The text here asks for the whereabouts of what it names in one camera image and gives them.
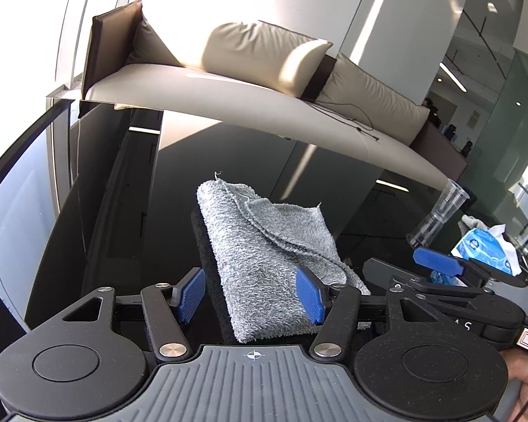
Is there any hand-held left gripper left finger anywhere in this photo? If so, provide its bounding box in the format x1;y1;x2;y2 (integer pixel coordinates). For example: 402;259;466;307
61;267;207;360

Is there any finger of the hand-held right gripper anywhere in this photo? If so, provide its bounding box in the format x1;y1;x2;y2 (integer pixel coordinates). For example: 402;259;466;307
363;257;497;303
413;247;528;290

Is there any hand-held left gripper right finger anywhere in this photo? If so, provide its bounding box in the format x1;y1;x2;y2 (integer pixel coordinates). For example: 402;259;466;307
295;266;441;359

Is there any grey terry towel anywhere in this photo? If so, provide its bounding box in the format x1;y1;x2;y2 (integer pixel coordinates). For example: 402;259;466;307
196;171;372;344

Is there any person's right hand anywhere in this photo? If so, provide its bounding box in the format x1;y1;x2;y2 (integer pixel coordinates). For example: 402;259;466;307
499;348;528;422

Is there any blue tissue packet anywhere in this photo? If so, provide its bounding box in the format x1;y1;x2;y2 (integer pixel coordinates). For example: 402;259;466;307
450;224;523;277

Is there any clear plastic cup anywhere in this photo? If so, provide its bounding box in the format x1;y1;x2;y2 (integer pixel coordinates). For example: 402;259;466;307
427;179;471;226

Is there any small beige sofa cushion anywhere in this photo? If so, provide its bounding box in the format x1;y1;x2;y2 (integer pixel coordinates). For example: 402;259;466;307
319;52;431;147

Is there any brown and beige sofa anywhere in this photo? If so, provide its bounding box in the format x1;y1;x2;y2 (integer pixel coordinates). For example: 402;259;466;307
78;0;470;185

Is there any ceiling light strip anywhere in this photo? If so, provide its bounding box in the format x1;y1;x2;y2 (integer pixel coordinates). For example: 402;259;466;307
439;62;465;83

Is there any large beige sofa cushion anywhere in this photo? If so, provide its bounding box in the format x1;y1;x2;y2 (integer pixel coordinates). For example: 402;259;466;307
127;0;334;98

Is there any thin black cable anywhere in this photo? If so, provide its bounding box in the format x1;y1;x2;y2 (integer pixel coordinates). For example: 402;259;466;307
306;99;380;141

